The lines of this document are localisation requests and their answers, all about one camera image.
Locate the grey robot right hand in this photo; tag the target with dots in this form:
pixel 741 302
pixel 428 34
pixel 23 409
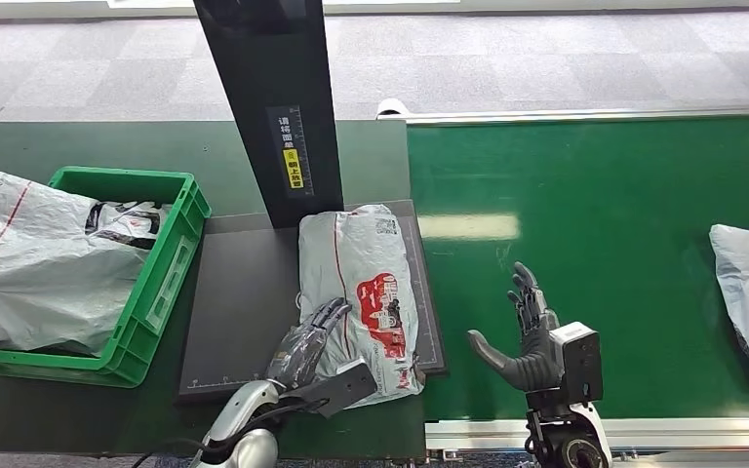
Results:
pixel 529 371

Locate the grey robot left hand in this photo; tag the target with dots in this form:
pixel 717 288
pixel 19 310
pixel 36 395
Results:
pixel 303 349

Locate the white red-print courier package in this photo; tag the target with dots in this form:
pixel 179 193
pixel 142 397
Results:
pixel 361 258

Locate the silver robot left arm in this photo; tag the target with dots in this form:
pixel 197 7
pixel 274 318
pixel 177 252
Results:
pixel 239 420

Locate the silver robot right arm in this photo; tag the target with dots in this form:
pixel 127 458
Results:
pixel 568 442

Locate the green conveyor belt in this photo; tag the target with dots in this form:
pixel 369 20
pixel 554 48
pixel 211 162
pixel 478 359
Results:
pixel 607 194

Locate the white black-print package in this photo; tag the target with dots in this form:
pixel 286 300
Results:
pixel 129 223

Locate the large white red-print package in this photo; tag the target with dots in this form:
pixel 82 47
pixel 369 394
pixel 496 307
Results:
pixel 38 271

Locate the green plastic crate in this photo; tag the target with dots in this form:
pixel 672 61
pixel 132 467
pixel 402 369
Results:
pixel 155 284

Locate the yellow and black column label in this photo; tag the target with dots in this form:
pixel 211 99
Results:
pixel 292 155

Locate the black scanner column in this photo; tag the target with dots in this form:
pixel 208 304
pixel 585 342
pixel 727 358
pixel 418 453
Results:
pixel 271 71

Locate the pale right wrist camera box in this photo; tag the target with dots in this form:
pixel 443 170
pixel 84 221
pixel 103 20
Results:
pixel 578 362

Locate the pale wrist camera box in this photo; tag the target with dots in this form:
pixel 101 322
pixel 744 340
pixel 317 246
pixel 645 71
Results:
pixel 342 387
pixel 578 362

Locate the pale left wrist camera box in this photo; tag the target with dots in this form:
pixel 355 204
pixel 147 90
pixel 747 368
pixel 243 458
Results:
pixel 342 387

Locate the black scanner base plate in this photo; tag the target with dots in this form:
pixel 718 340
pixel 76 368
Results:
pixel 245 303

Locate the silver conveyor side rail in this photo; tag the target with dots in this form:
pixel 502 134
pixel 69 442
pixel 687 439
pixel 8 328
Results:
pixel 575 116
pixel 672 434

